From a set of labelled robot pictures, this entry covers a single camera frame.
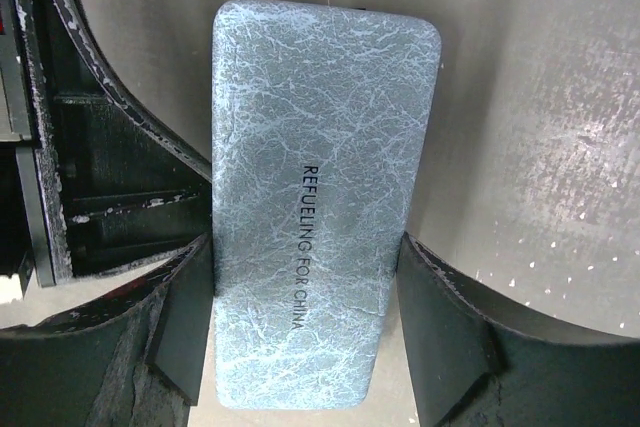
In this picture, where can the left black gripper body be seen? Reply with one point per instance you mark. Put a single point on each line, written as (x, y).
(22, 227)

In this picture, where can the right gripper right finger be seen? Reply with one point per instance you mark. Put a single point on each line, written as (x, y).
(479, 358)

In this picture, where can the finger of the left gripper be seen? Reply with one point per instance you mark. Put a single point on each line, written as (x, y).
(118, 187)

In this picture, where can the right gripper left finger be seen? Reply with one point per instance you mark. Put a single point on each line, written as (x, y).
(131, 357)

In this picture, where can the blue grey glasses case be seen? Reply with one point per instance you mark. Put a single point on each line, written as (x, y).
(319, 115)

